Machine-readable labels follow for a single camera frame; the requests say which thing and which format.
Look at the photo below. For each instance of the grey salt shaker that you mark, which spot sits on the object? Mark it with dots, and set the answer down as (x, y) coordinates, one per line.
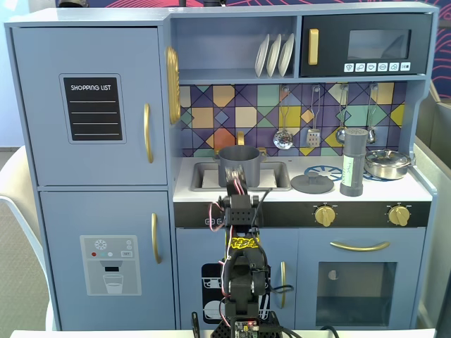
(354, 151)

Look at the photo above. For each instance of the grey water dispenser sticker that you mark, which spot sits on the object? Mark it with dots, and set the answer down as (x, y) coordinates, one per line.
(91, 278)

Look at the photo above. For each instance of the metal skimmer spoon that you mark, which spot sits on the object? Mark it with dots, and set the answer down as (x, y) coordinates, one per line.
(283, 140)

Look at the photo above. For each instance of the blue toy kitchen unit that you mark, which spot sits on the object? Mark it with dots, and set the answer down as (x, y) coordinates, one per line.
(169, 197)

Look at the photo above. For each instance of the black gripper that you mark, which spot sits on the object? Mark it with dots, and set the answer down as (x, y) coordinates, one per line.
(234, 183)

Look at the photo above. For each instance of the metal ladle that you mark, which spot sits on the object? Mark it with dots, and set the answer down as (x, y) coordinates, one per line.
(339, 136)

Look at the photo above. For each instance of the large blue fridge door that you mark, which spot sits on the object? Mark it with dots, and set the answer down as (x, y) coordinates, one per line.
(42, 105)

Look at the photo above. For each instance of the gold toy wall phone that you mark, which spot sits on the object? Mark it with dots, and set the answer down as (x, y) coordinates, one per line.
(172, 84)

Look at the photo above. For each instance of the blue oven door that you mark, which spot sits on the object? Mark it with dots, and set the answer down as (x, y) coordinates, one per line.
(310, 253)

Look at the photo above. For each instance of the grey plastic pot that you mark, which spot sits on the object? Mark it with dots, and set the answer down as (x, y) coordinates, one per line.
(252, 165)

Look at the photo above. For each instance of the metal slotted spatula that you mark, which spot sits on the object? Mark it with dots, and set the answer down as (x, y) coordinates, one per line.
(313, 139)

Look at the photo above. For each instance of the grey pot lid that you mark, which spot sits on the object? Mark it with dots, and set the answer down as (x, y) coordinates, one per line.
(311, 184)

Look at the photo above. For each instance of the robot controller board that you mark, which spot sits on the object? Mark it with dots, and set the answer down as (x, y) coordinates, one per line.
(246, 327)

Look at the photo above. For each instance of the black table clamp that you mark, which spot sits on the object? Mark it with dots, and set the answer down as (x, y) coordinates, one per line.
(195, 325)

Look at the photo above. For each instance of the beige side cabinet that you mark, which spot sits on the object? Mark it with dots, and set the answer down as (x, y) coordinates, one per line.
(437, 176)

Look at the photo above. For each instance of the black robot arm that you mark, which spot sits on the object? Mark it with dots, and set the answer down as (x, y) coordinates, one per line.
(243, 281)

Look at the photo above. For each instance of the white chair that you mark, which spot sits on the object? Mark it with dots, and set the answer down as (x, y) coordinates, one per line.
(21, 197)

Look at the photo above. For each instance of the colourful tile backsplash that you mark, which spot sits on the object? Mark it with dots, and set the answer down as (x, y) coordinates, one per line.
(246, 112)

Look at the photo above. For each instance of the black shopping list board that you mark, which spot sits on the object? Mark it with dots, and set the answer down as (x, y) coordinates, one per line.
(92, 119)

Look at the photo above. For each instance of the blue freezer door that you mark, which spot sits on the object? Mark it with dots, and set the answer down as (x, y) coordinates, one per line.
(63, 218)

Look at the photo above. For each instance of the gold stove knob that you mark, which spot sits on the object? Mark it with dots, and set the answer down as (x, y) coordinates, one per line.
(325, 215)
(399, 215)

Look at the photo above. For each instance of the metal serving spoon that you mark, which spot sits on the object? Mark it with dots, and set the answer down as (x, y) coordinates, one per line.
(371, 135)

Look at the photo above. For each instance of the black microwave door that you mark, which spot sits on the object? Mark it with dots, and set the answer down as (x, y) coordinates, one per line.
(331, 42)

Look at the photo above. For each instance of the gold toy faucet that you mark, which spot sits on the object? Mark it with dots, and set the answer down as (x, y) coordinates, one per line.
(240, 138)

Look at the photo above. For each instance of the steel pot with lid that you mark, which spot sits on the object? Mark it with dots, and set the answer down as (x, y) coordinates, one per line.
(387, 165)

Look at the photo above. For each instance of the white toy plate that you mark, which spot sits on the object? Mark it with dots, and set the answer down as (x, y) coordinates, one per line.
(261, 56)
(273, 56)
(286, 54)

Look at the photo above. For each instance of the grey toy sink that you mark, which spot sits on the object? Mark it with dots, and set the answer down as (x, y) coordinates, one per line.
(283, 176)

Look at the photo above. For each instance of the black dishwasher sticker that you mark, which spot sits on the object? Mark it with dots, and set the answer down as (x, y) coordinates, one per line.
(211, 281)

